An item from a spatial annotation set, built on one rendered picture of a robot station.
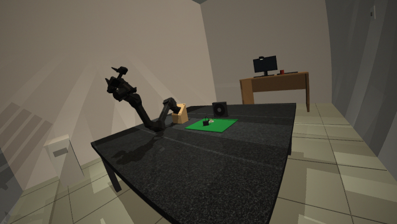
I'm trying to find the green circuit board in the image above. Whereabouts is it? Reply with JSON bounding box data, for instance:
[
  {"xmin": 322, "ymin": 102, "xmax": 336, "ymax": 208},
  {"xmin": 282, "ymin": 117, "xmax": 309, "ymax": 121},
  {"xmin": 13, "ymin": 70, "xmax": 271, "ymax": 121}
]
[{"xmin": 185, "ymin": 118, "xmax": 238, "ymax": 133}]

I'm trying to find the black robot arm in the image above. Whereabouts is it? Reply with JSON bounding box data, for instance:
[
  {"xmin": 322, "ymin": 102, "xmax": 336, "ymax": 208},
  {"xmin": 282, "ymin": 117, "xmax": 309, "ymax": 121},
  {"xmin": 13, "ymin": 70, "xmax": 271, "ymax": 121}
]
[{"xmin": 108, "ymin": 76, "xmax": 181, "ymax": 132}]

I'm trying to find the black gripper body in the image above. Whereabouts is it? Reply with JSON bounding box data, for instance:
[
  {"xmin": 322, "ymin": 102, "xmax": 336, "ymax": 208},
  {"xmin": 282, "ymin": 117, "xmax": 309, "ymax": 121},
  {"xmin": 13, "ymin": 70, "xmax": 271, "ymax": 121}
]
[{"xmin": 107, "ymin": 66, "xmax": 128, "ymax": 93}]

